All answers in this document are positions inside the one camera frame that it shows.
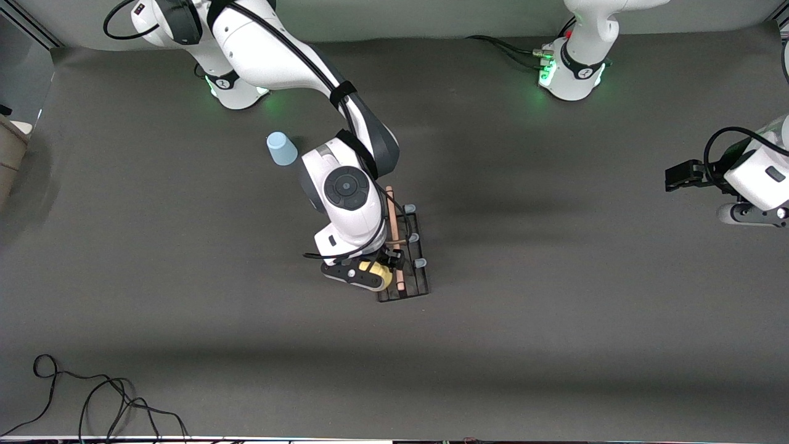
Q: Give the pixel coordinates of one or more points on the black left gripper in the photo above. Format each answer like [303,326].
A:
[704,174]

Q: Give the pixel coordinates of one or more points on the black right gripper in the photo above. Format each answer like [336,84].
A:
[391,256]

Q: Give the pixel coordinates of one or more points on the yellow plastic cup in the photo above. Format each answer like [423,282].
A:
[377,271]

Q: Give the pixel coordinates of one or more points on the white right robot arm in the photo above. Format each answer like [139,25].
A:
[345,191]

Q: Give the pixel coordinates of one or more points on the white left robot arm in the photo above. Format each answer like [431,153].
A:
[576,74]

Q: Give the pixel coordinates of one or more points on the light blue plastic cup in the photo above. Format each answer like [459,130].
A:
[281,149]

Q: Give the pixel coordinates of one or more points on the beige cardboard box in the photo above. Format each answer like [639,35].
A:
[12,154]

